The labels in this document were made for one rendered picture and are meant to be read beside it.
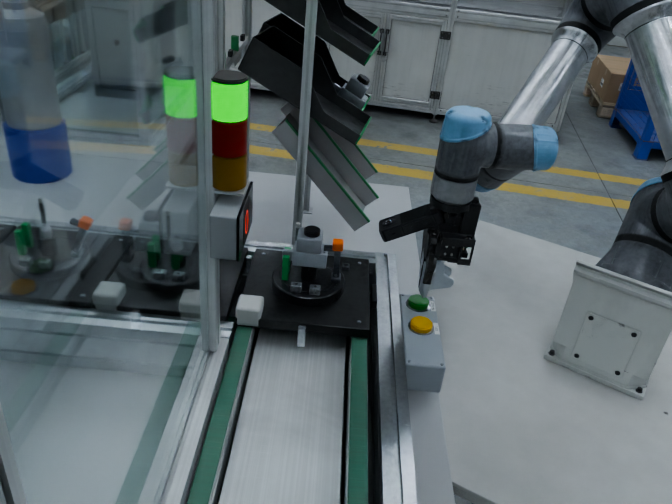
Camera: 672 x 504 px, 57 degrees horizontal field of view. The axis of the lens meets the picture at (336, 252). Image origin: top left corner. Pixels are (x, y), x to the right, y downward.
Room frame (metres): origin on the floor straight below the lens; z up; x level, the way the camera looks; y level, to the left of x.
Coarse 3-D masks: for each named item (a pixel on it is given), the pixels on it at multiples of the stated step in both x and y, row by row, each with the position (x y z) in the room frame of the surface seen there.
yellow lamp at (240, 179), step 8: (216, 160) 0.77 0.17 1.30; (224, 160) 0.77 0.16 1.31; (232, 160) 0.77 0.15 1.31; (240, 160) 0.78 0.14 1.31; (216, 168) 0.77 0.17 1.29; (224, 168) 0.77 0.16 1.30; (232, 168) 0.77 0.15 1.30; (240, 168) 0.78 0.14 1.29; (216, 176) 0.77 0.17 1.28; (224, 176) 0.77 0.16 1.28; (232, 176) 0.77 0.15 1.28; (240, 176) 0.78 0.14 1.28; (216, 184) 0.77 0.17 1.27; (224, 184) 0.77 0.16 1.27; (232, 184) 0.77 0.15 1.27; (240, 184) 0.78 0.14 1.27
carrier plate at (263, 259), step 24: (264, 264) 1.04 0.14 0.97; (360, 264) 1.08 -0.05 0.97; (264, 288) 0.96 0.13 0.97; (360, 288) 0.99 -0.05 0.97; (264, 312) 0.89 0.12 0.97; (288, 312) 0.89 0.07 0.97; (312, 312) 0.90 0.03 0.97; (336, 312) 0.91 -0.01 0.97; (360, 312) 0.92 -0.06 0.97; (360, 336) 0.87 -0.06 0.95
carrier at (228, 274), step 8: (224, 264) 1.03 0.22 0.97; (232, 264) 1.03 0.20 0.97; (240, 264) 1.03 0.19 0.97; (224, 272) 1.00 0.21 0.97; (232, 272) 1.00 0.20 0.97; (240, 272) 1.01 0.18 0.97; (224, 280) 0.97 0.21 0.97; (232, 280) 0.98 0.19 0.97; (224, 288) 0.95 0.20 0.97; (232, 288) 0.95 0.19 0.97; (224, 296) 0.92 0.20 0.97; (232, 296) 0.92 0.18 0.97; (224, 304) 0.90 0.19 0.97; (232, 304) 0.92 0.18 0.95; (224, 312) 0.87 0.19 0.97; (224, 320) 0.86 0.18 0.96
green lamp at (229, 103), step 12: (216, 84) 0.77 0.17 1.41; (240, 84) 0.78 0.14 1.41; (216, 96) 0.77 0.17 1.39; (228, 96) 0.77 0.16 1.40; (240, 96) 0.78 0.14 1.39; (216, 108) 0.77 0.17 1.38; (228, 108) 0.77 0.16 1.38; (240, 108) 0.78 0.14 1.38; (216, 120) 0.77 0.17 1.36; (228, 120) 0.77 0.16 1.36; (240, 120) 0.78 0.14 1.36
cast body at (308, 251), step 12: (300, 228) 1.00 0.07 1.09; (312, 228) 0.99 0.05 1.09; (300, 240) 0.96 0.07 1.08; (312, 240) 0.96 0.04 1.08; (288, 252) 0.98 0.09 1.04; (300, 252) 0.97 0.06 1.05; (312, 252) 0.96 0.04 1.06; (324, 252) 0.98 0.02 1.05; (300, 264) 0.96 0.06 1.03; (312, 264) 0.96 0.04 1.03; (324, 264) 0.96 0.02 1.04
